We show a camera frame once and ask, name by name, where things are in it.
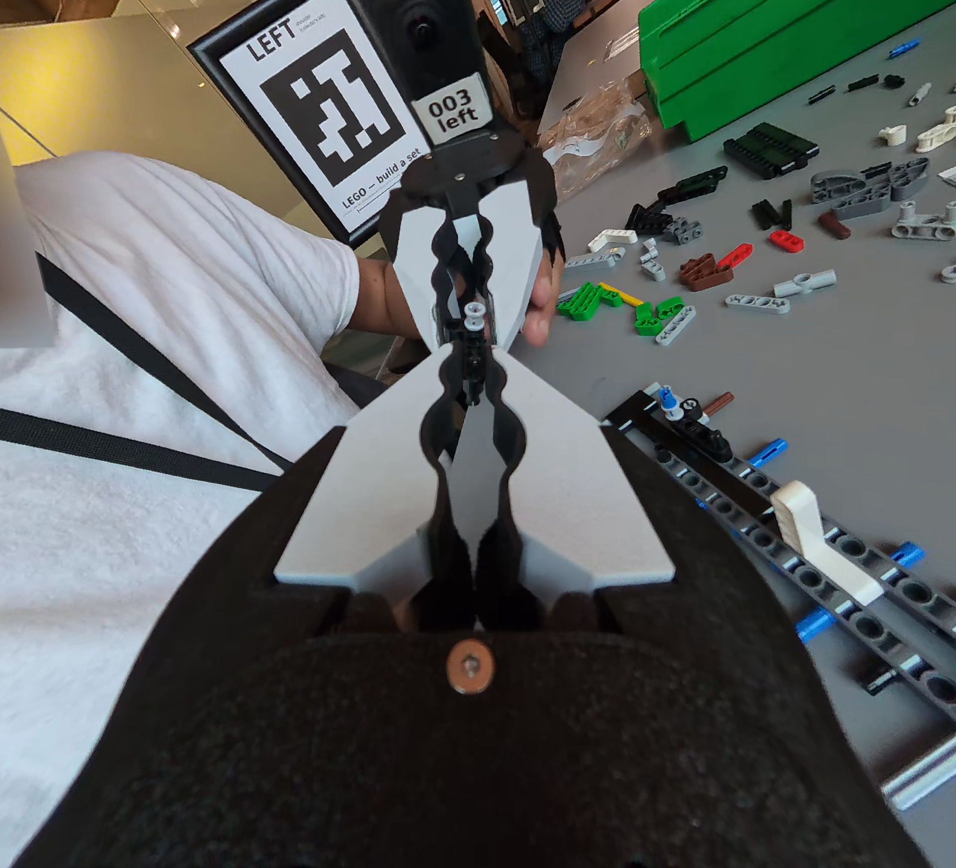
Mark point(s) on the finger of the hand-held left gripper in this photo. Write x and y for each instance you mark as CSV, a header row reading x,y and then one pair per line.
x,y
512,248
414,263

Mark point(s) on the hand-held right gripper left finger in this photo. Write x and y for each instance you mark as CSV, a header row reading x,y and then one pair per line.
x,y
358,509

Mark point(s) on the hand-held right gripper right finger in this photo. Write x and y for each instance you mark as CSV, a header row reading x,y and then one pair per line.
x,y
590,509

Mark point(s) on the small black lego connector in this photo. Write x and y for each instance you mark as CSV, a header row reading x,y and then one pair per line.
x,y
470,352

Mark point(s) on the person's left forearm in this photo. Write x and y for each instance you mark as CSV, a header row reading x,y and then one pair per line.
x,y
381,300

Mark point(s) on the grey lego beam chassis assembly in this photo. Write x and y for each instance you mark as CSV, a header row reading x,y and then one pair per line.
x,y
717,502

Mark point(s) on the scattered mixed lego pieces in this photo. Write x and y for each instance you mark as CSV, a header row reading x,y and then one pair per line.
x,y
851,188

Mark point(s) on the person's left hand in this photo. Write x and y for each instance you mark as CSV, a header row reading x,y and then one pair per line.
x,y
544,308

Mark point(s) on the clear plastic bag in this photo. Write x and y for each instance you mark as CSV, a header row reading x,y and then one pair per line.
x,y
590,128

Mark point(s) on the green plastic bin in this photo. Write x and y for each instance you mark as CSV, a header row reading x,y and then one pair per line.
x,y
784,24

